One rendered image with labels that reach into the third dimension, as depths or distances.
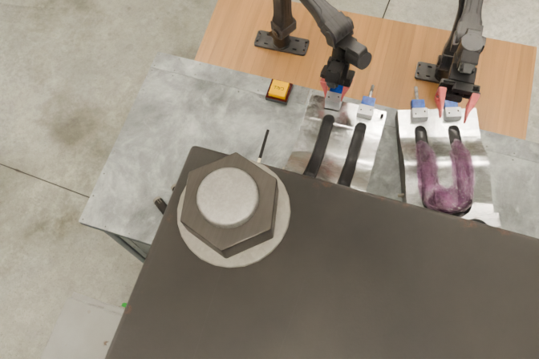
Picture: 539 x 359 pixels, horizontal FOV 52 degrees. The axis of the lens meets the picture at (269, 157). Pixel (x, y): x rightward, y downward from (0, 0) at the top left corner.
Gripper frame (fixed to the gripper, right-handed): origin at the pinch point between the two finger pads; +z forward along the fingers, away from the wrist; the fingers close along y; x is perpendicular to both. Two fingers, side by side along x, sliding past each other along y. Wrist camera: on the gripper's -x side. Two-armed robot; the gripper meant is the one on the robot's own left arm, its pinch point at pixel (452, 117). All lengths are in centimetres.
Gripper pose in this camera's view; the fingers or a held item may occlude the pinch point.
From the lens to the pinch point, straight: 155.6
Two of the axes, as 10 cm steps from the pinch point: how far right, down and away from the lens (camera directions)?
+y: 9.6, 2.3, -1.7
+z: -2.8, 9.0, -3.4
